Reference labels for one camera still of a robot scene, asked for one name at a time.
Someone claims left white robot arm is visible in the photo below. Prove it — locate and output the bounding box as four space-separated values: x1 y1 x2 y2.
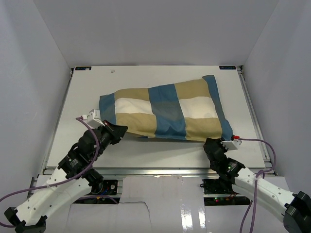
4 121 128 233

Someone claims aluminium frame rail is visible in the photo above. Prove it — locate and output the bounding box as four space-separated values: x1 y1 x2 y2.
237 66 272 168

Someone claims checkered blue beige pillowcase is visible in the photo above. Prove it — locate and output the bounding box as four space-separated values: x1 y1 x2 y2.
99 75 233 142

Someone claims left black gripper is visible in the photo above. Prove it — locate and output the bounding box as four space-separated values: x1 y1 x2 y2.
91 119 128 160

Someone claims right blue corner label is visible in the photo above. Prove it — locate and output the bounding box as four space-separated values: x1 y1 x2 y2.
219 66 236 70

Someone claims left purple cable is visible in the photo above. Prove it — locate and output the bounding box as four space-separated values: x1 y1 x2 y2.
0 116 101 228

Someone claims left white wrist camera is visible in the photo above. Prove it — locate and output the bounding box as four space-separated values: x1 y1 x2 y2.
82 109 104 128

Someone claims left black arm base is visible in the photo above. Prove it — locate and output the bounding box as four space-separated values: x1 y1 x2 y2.
90 178 118 196

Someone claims blue corner label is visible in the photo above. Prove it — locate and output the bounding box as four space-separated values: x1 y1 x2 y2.
74 67 92 71
219 66 236 70

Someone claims left blue corner label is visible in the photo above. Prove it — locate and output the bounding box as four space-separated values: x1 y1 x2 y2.
74 67 92 71

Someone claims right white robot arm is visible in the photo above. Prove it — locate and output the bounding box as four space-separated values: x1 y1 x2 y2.
203 135 311 233

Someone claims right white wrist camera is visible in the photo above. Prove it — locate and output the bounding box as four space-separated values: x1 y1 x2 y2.
221 135 242 150

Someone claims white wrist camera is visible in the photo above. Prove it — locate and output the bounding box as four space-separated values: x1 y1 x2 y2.
82 109 104 128
221 135 242 150

